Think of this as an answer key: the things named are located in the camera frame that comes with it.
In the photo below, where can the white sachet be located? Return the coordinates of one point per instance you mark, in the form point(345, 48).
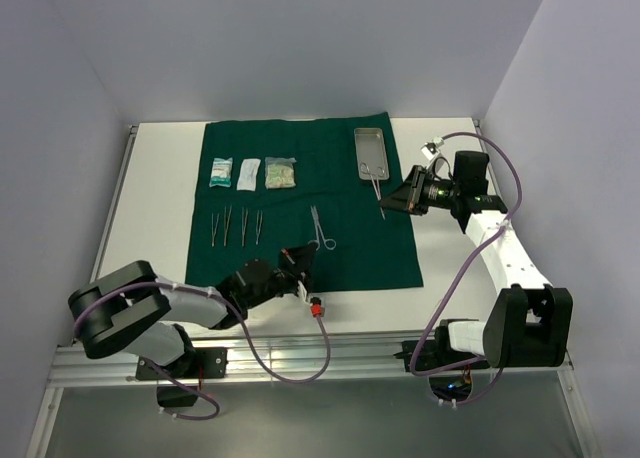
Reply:
point(247, 179)

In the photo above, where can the aluminium table edge rail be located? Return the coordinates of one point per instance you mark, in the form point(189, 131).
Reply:
point(105, 261)

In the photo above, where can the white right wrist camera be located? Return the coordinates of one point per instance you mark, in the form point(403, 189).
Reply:
point(432, 149)

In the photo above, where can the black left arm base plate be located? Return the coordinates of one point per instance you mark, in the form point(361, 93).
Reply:
point(208, 363)

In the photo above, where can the aluminium front frame rail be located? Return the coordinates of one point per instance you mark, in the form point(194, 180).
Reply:
point(352, 356)

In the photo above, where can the thin steel forceps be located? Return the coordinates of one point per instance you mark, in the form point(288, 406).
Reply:
point(215, 219)

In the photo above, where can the white gauze packet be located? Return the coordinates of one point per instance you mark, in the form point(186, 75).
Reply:
point(221, 172)

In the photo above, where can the green white gauze bag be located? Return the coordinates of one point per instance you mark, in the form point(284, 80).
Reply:
point(279, 173)

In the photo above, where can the dark green surgical cloth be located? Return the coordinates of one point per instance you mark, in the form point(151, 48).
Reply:
point(371, 253)

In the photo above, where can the long steel tweezers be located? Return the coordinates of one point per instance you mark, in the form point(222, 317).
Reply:
point(227, 221)

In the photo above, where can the steel surgical scissors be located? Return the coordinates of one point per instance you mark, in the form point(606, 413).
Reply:
point(320, 240)

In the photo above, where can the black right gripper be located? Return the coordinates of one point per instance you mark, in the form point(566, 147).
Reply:
point(415, 190)

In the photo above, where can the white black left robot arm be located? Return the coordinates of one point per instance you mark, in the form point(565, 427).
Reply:
point(134, 310)

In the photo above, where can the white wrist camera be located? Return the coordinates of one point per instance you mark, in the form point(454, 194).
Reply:
point(432, 149)
point(315, 303)

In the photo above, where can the metal surgical kit tray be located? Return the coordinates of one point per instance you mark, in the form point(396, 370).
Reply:
point(371, 156)

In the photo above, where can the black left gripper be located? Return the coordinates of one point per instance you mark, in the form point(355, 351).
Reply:
point(292, 263)

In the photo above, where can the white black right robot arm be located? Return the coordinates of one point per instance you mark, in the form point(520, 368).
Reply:
point(529, 323)

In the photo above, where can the curved tip steel tweezers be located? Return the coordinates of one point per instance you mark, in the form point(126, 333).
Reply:
point(244, 225)

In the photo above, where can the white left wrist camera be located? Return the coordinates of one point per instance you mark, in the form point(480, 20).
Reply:
point(315, 303)

